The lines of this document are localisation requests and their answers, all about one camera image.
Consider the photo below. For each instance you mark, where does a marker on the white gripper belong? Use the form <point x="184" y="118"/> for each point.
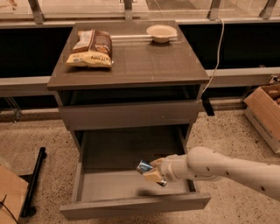
<point x="167" y="170"/>

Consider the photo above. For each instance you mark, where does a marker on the white paper bowl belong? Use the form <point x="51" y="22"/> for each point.
<point x="161" y="33"/>

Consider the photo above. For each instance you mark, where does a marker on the crushed silver blue can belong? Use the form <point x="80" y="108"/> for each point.
<point x="144" y="167"/>

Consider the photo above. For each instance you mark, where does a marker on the metal window railing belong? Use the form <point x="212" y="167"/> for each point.
<point x="185" y="12"/>

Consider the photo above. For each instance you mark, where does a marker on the brown yellow chip bag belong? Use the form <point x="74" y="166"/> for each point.
<point x="93" y="49"/>

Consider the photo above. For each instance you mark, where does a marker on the black metal stand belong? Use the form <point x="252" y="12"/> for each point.
<point x="28" y="210"/>

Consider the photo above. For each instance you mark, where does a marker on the brown cardboard box right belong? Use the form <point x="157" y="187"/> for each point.
<point x="263" y="111"/>

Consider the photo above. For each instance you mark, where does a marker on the brown cardboard box left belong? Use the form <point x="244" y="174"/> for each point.
<point x="12" y="193"/>

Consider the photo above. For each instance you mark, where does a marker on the brown cardboard box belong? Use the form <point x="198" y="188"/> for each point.
<point x="12" y="193"/>
<point x="263" y="111"/>

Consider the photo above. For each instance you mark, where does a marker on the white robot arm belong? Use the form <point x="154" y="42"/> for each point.
<point x="202" y="163"/>

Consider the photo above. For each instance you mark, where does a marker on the open grey middle drawer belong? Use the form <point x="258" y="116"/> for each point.
<point x="107" y="183"/>

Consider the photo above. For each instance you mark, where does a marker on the closed grey top drawer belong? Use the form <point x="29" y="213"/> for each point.
<point x="114" y="116"/>

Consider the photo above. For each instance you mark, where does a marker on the grey drawer cabinet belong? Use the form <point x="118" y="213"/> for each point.
<point x="142" y="71"/>

